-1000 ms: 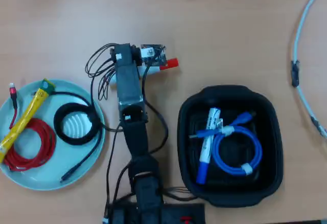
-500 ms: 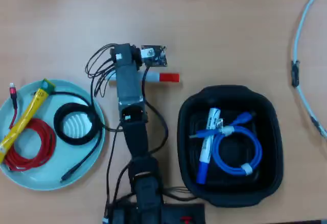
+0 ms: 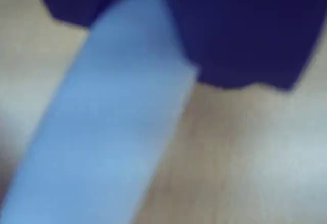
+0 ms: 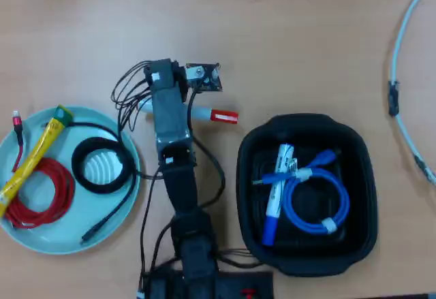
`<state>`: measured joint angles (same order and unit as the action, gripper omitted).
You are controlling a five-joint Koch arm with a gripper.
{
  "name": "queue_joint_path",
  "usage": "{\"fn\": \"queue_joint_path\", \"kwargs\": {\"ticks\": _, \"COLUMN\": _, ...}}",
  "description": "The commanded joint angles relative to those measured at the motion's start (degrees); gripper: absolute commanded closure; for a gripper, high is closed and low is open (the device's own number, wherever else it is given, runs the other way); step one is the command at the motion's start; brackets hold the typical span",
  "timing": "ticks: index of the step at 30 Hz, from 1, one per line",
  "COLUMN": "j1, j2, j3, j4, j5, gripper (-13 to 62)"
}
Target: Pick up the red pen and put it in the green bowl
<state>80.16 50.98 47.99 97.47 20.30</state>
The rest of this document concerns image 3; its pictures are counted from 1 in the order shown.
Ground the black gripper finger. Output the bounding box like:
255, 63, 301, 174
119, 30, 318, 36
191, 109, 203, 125
153, 0, 327, 94
32, 0, 128, 30

